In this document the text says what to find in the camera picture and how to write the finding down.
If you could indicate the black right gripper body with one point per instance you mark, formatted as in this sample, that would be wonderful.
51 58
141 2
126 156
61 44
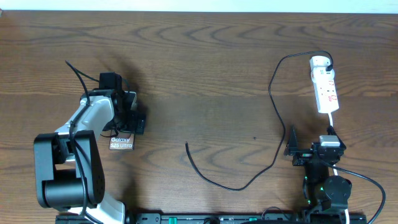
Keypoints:
303 157

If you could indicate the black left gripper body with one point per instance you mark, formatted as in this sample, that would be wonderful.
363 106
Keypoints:
127 122

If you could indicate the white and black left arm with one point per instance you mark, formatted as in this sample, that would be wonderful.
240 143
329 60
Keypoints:
69 175

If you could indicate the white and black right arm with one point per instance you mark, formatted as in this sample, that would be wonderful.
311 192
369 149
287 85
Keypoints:
327 195

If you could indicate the white USB charger plug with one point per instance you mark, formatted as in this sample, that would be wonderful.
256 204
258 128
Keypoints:
320 61

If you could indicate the white power strip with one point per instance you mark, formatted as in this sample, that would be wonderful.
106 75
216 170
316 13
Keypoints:
325 90

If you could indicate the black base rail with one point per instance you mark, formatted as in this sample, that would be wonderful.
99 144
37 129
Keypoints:
155 218

